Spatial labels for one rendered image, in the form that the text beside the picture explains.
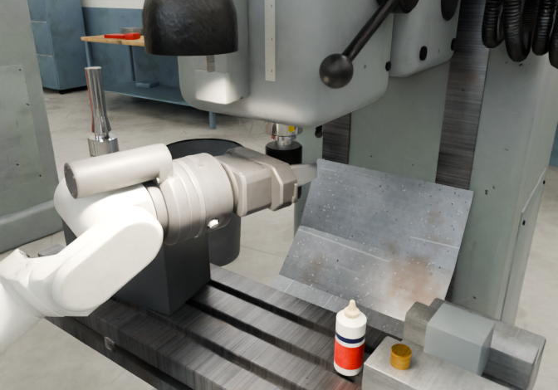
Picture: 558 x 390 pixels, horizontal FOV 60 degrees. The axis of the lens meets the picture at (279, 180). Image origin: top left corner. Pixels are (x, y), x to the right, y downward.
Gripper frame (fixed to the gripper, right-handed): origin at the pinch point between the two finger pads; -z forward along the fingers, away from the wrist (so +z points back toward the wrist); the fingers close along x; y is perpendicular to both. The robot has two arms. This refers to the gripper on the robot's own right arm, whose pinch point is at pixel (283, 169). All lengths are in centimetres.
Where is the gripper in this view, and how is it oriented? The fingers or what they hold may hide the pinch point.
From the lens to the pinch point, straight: 62.4
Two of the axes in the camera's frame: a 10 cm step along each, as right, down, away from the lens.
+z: -7.6, 2.3, -6.0
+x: -6.5, -2.8, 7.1
